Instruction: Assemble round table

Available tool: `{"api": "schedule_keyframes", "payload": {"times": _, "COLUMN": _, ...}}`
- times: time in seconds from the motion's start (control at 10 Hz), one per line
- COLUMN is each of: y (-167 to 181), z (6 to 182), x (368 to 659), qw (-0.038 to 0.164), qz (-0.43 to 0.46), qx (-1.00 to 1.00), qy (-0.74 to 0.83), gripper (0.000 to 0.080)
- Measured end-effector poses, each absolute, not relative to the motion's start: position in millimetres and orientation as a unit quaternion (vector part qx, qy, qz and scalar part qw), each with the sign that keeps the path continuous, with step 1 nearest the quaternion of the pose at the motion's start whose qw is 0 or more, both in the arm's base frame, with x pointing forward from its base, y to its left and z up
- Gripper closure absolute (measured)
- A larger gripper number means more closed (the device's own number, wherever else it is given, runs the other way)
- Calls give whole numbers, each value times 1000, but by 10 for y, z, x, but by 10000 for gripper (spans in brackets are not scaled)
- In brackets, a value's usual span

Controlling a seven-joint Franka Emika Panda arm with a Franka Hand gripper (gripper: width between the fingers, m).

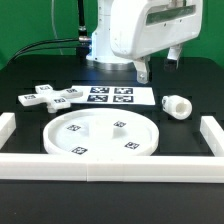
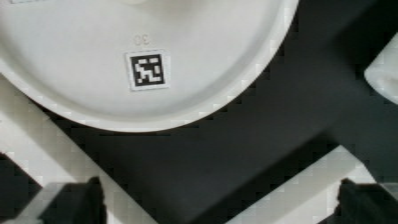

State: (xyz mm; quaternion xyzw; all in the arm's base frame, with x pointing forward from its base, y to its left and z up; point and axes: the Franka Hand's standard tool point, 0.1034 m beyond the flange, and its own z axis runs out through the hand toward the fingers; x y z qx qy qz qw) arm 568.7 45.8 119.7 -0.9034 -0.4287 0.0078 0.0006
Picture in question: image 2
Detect white round table top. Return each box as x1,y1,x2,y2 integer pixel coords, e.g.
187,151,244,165
0,0,301,132

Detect white front fence rail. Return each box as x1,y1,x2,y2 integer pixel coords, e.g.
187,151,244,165
0,75,157,224

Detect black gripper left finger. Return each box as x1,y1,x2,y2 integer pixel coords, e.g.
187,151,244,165
11,176,109,224

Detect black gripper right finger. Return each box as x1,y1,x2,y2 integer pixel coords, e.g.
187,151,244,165
329,179,398,224

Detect white cylindrical table leg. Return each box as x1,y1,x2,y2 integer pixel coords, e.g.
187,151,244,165
365,40,398,105

